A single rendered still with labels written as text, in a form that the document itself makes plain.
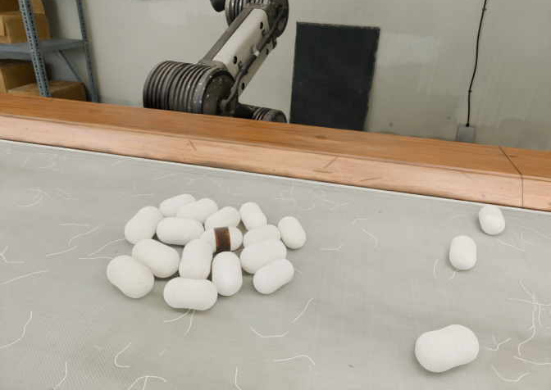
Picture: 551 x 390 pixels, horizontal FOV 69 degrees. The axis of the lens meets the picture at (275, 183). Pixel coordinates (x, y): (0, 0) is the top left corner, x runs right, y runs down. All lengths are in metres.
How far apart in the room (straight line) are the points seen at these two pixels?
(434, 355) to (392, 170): 0.24
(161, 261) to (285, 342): 0.10
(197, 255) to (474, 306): 0.19
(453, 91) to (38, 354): 2.24
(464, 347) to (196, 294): 0.15
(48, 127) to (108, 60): 2.37
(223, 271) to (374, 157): 0.23
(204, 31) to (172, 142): 2.08
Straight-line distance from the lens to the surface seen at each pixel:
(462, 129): 2.36
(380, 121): 2.37
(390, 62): 2.30
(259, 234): 0.30
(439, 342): 0.24
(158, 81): 0.73
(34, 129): 0.58
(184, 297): 0.26
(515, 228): 0.42
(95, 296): 0.29
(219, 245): 0.30
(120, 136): 0.51
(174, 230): 0.31
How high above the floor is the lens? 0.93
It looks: 27 degrees down
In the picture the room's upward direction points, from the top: 3 degrees clockwise
